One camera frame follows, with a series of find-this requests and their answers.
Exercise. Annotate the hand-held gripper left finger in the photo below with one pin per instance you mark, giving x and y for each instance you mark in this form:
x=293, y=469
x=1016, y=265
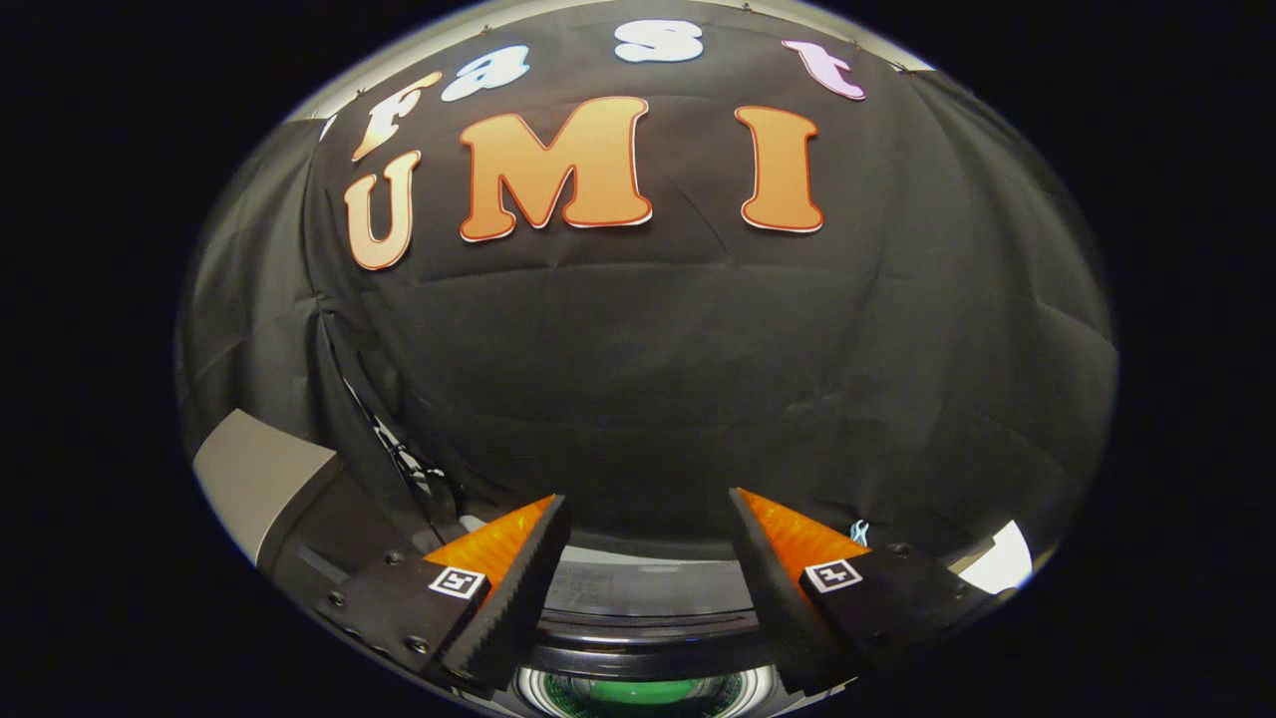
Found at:
x=518, y=598

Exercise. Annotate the black backdrop cloth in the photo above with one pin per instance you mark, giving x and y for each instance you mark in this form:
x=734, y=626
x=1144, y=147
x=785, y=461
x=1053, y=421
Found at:
x=698, y=379

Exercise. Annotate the green polo shirt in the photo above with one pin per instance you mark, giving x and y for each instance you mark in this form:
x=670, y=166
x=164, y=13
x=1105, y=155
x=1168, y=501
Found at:
x=638, y=691

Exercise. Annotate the dark grey washing machine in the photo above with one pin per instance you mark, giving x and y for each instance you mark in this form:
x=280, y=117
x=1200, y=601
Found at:
x=648, y=588

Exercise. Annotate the light blue clip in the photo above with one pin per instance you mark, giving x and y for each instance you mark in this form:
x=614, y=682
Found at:
x=859, y=533

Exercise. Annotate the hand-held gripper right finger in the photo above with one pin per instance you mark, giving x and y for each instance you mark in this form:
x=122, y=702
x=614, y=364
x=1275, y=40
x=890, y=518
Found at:
x=773, y=598

